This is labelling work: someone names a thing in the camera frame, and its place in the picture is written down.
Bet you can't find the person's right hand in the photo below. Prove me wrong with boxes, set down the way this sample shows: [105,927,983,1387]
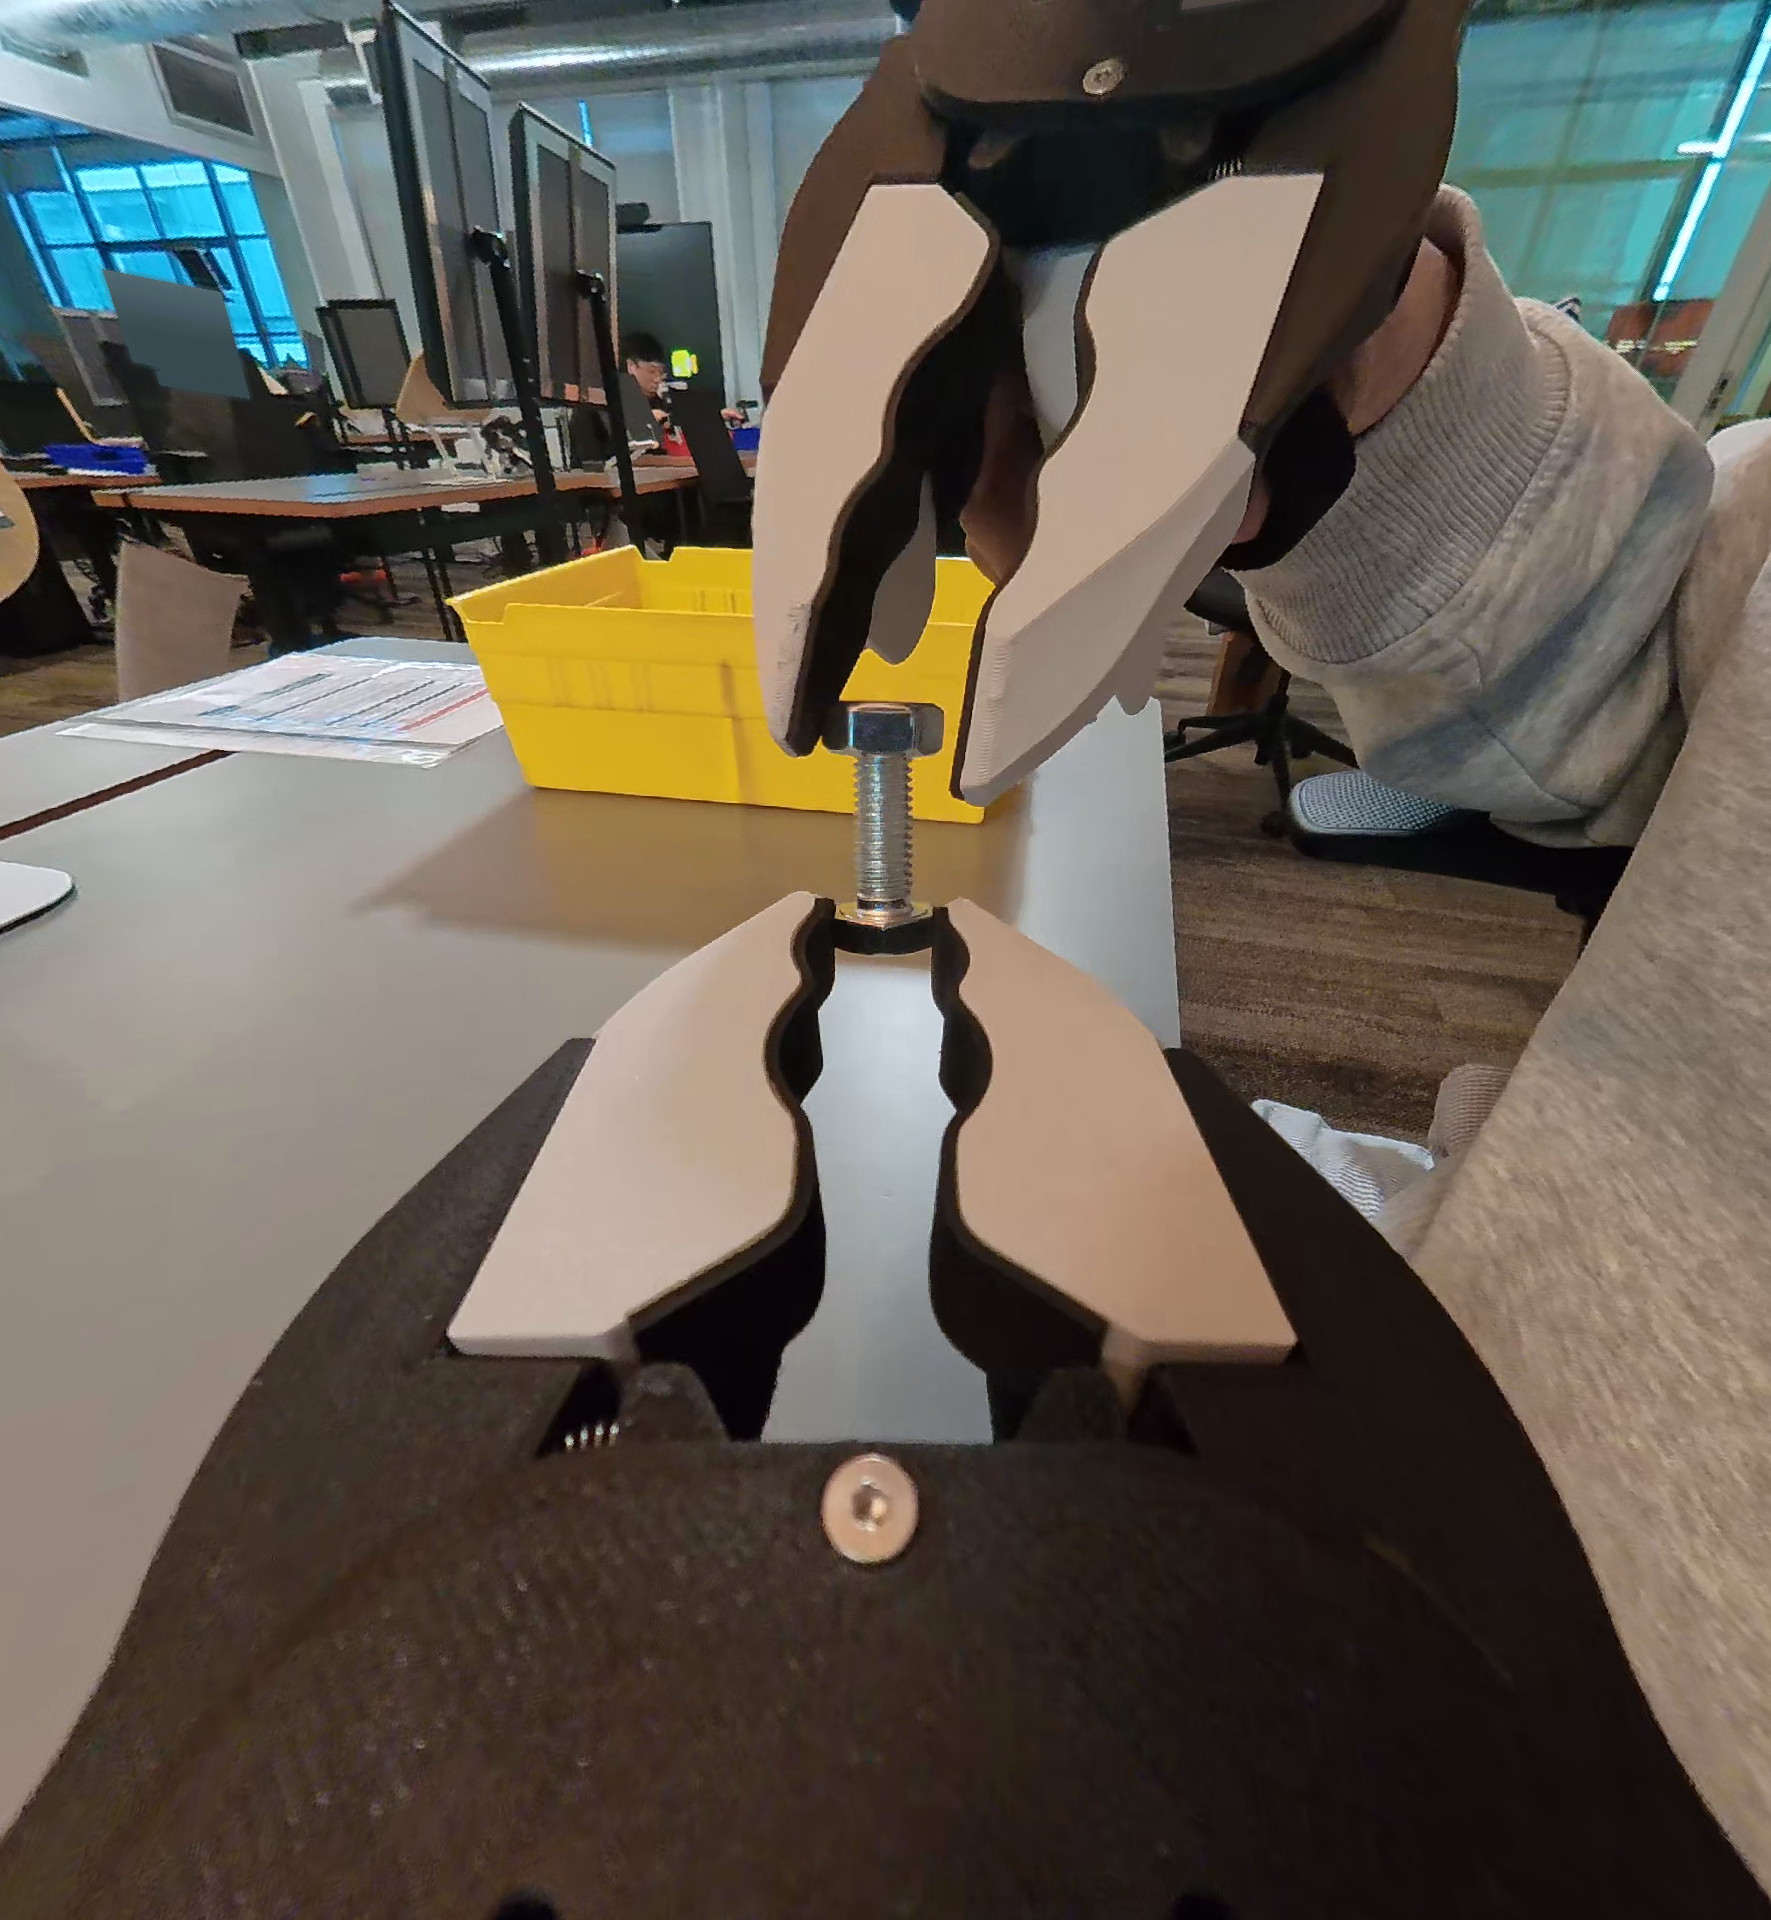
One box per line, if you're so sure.
[956,371,1053,593]

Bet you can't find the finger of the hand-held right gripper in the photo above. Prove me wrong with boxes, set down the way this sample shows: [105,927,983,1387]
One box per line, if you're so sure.
[952,170,1327,809]
[746,178,1004,762]

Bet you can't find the large paned window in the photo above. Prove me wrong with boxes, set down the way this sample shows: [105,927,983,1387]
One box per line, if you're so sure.
[6,157,293,362]

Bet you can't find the black monitors on pole stand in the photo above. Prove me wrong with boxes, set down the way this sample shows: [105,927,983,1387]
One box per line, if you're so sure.
[371,0,556,518]
[505,103,646,549]

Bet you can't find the yellow plastic bin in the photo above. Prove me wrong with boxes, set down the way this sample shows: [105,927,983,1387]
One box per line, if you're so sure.
[444,542,1027,826]

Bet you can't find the person in grey hoodie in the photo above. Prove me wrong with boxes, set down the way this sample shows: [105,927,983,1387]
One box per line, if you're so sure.
[1401,291,1771,1920]

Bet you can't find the grey chair back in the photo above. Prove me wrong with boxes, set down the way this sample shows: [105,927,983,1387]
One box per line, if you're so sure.
[114,537,244,705]

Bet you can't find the laminated paper sheet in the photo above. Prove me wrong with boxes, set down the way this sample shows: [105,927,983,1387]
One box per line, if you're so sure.
[57,648,507,770]

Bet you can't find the silver hex bolt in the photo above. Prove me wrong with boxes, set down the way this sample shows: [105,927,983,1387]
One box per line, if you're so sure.
[832,747,939,934]

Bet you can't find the black mesh office chair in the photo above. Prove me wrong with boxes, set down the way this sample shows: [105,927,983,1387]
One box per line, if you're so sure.
[1280,768,1628,916]

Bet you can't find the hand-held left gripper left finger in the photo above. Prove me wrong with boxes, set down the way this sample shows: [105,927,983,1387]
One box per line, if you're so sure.
[444,892,831,1367]

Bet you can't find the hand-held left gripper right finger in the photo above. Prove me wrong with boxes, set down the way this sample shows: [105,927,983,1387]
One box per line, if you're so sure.
[926,897,1302,1390]

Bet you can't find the large black display screen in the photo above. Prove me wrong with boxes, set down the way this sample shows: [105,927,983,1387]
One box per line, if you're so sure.
[613,223,725,392]

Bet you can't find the small black monitor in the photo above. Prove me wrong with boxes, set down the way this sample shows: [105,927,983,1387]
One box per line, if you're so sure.
[313,299,413,415]

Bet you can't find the person's right forearm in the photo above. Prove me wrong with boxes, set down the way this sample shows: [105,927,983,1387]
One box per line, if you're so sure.
[1230,188,1719,855]

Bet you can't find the long brown-edged office desk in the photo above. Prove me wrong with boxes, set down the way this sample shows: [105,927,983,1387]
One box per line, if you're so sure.
[90,457,708,602]

